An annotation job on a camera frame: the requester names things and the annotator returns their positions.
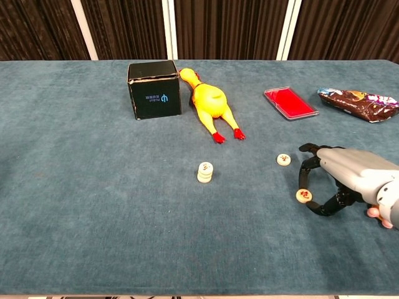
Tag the black cardboard box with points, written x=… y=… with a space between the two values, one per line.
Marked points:
x=156 y=96

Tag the blue carpet table mat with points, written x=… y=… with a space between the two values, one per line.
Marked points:
x=93 y=187

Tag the yellow rubber chicken toy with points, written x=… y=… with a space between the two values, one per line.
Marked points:
x=209 y=99

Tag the red ink pad case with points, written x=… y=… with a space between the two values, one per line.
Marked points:
x=290 y=102

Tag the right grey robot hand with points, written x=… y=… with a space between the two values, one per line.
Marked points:
x=358 y=171

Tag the brown snack bag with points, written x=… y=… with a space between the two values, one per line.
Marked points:
x=358 y=106

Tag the dark fabric partition panel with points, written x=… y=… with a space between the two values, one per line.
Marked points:
x=343 y=28
x=40 y=28
x=230 y=28
x=124 y=28

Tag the orange turtle toy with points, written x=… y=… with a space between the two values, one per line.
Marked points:
x=372 y=212

